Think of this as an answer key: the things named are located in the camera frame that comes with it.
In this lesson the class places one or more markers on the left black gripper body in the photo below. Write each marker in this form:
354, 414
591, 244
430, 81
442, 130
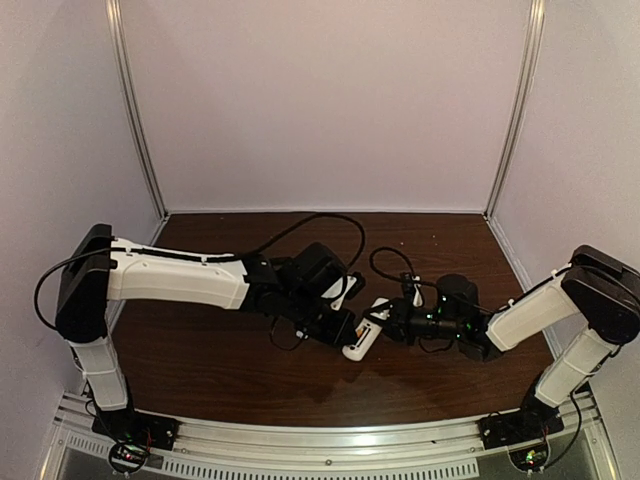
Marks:
338, 327

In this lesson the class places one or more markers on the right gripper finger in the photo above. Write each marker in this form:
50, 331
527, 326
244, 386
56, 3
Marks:
380, 310
376, 326

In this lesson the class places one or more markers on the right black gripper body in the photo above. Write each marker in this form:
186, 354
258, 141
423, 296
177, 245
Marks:
396, 325

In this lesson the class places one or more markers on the white remote control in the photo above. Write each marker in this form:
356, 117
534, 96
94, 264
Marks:
357, 351

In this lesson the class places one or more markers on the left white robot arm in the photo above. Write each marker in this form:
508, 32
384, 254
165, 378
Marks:
308, 290

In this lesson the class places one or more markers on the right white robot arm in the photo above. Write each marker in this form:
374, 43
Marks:
593, 284

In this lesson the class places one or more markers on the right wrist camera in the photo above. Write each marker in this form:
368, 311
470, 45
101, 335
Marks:
410, 285

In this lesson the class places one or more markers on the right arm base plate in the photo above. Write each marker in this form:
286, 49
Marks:
516, 427

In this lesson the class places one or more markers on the aluminium front rail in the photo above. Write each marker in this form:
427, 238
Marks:
450, 449

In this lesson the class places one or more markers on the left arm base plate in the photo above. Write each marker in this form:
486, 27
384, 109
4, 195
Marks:
147, 430

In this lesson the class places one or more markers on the right aluminium frame post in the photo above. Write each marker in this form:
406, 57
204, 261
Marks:
530, 55

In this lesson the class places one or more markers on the aluminium frame post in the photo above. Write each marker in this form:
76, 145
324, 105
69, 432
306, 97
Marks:
131, 106
530, 55

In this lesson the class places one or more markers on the left aluminium frame post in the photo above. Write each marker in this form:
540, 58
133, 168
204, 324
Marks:
131, 106

